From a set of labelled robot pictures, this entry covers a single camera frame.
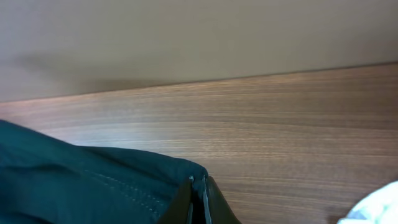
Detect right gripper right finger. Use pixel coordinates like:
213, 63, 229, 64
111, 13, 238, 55
203, 176, 241, 224

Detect black shorts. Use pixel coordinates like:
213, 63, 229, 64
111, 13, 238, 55
1, 121, 212, 224

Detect white t-shirt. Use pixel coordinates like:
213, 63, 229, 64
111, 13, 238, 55
337, 181, 397, 224

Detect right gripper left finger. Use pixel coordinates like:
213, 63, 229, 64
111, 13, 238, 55
157, 179, 192, 224

